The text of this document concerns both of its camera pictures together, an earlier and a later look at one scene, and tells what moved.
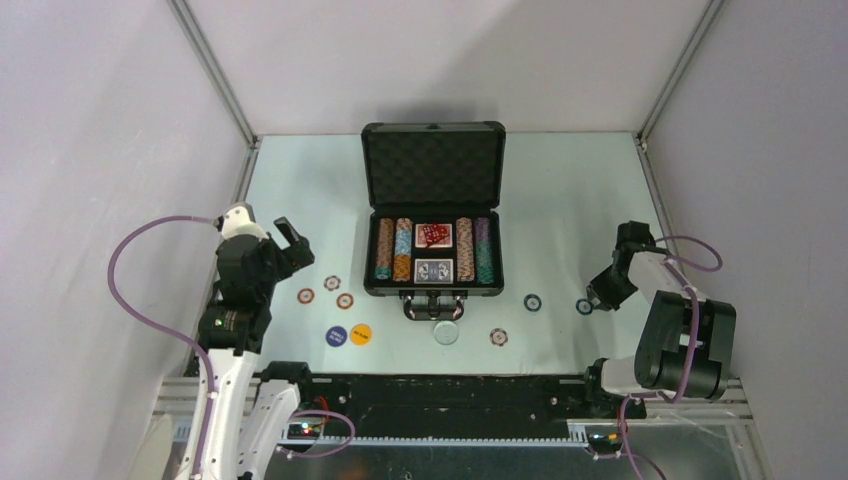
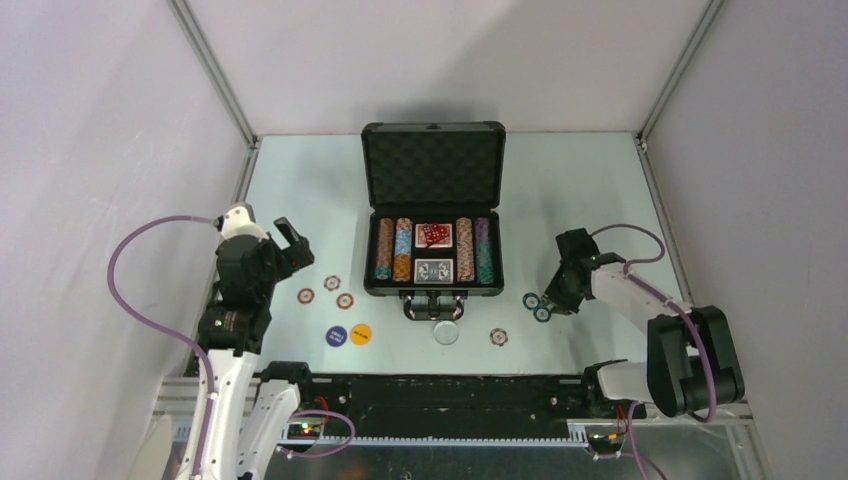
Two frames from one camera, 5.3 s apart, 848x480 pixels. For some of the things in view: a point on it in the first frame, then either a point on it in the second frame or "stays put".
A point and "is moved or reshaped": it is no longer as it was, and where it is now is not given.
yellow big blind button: (361, 334) stays put
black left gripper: (291, 257) stays put
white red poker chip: (332, 283) stays put
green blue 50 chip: (532, 302) stays put
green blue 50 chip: (584, 306) is moved or reshaped
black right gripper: (606, 298) -> (553, 296)
